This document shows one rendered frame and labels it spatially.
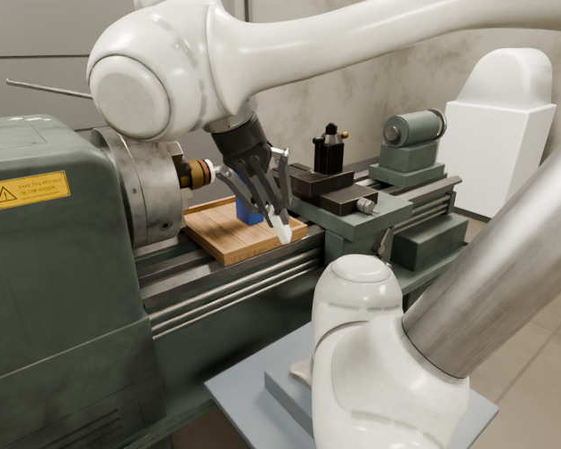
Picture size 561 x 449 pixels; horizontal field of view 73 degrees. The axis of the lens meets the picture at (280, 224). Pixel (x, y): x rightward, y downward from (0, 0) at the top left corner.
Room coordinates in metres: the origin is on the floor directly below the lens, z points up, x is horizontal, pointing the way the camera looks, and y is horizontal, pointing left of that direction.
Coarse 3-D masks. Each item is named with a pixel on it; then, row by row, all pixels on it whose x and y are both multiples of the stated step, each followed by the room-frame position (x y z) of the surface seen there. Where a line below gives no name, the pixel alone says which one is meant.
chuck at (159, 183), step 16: (128, 144) 0.86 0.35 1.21; (144, 144) 0.88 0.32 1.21; (144, 160) 0.85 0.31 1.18; (160, 160) 0.86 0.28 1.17; (144, 176) 0.82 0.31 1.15; (160, 176) 0.84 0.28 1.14; (176, 176) 0.86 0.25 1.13; (144, 192) 0.81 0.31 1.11; (160, 192) 0.83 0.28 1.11; (176, 192) 0.85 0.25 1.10; (160, 208) 0.82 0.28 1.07; (176, 208) 0.85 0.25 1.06; (176, 224) 0.86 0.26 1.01; (160, 240) 0.87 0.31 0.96
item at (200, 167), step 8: (192, 160) 1.04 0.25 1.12; (200, 160) 1.06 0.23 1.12; (192, 168) 1.01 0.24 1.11; (200, 168) 1.03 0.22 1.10; (208, 168) 1.04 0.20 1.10; (184, 176) 1.00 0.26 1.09; (192, 176) 1.00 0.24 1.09; (200, 176) 1.02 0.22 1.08; (208, 176) 1.03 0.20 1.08; (184, 184) 1.00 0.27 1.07; (192, 184) 1.00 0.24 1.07; (200, 184) 1.02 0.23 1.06
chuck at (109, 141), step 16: (96, 128) 0.92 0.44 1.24; (96, 144) 0.94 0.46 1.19; (112, 144) 0.85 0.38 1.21; (112, 160) 0.84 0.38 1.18; (128, 160) 0.83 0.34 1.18; (128, 176) 0.81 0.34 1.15; (128, 192) 0.79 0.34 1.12; (128, 208) 0.79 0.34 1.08; (144, 208) 0.80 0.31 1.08; (128, 224) 0.81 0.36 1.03; (144, 224) 0.80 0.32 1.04; (144, 240) 0.83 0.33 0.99
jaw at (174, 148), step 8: (152, 144) 0.90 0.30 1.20; (160, 144) 0.91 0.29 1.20; (168, 144) 0.93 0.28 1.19; (176, 144) 0.94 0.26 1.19; (160, 152) 0.89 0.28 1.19; (176, 152) 0.92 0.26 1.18; (176, 160) 0.93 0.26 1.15; (184, 160) 0.96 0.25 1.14; (176, 168) 0.95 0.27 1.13; (184, 168) 0.97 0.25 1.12
